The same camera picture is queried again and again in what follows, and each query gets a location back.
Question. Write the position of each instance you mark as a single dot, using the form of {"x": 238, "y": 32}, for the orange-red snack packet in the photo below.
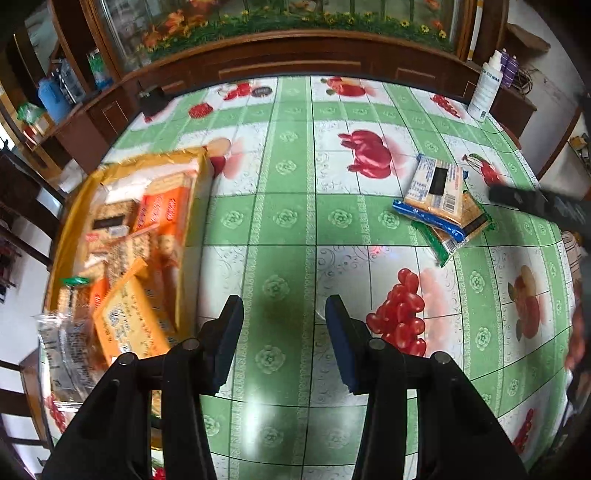
{"x": 161, "y": 207}

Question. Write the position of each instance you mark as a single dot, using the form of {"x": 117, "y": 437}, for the large orange cracker packet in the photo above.
{"x": 134, "y": 318}

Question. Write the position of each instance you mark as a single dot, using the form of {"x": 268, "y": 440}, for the clear bag of dark snacks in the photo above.
{"x": 64, "y": 344}

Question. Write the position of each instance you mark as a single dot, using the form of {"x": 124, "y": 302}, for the purple bottle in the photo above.
{"x": 510, "y": 69}

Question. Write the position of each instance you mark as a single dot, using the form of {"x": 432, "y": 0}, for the text-printed clear cracker packet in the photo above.
{"x": 131, "y": 254}

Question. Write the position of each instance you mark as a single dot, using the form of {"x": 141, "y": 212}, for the dark wooden chair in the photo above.
{"x": 27, "y": 203}
{"x": 25, "y": 406}

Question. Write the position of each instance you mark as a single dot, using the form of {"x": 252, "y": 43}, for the green fruit-print tablecloth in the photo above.
{"x": 286, "y": 184}

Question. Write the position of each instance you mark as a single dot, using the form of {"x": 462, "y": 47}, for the small green-ended cracker packet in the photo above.
{"x": 74, "y": 293}

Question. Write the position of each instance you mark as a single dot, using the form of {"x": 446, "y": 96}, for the black flat object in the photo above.
{"x": 153, "y": 99}

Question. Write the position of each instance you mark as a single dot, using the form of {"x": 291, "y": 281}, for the small orange snack packet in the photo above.
{"x": 99, "y": 295}

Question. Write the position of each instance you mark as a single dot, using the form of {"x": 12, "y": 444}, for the wooden cabinet with flower-print glass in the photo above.
{"x": 300, "y": 55}

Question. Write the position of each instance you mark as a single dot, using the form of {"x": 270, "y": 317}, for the green plastic bag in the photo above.
{"x": 30, "y": 114}

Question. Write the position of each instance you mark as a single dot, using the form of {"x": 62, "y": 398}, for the orange-edged clear cracker packet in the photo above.
{"x": 111, "y": 219}

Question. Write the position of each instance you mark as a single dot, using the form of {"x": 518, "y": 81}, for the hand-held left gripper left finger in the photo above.
{"x": 228, "y": 344}

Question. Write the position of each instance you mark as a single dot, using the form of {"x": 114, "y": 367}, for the white snack packet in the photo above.
{"x": 127, "y": 187}

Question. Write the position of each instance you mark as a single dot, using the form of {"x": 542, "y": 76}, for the person's right forearm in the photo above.
{"x": 579, "y": 339}

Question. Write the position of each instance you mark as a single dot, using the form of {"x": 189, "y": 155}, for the blue bottle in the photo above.
{"x": 53, "y": 99}

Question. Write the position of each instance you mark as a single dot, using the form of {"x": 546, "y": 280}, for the yellow cardboard box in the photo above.
{"x": 191, "y": 258}

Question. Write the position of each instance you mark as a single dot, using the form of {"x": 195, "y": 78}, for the brown cardboard piece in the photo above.
{"x": 528, "y": 37}

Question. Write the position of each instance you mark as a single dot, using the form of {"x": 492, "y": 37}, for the plain clear cracker packet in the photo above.
{"x": 173, "y": 180}

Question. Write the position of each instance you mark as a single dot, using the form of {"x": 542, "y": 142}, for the green-ended long cracker packet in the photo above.
{"x": 461, "y": 228}

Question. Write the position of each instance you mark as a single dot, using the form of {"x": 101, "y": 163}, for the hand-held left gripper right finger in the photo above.
{"x": 344, "y": 348}

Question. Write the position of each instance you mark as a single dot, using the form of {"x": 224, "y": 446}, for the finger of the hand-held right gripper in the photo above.
{"x": 519, "y": 198}

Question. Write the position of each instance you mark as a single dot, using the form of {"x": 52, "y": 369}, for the white spray bottle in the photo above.
{"x": 485, "y": 87}

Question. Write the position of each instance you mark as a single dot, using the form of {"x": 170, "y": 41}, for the blue-ended long cracker packet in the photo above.
{"x": 434, "y": 194}

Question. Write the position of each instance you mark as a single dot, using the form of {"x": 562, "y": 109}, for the striped beige cushion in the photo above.
{"x": 572, "y": 251}

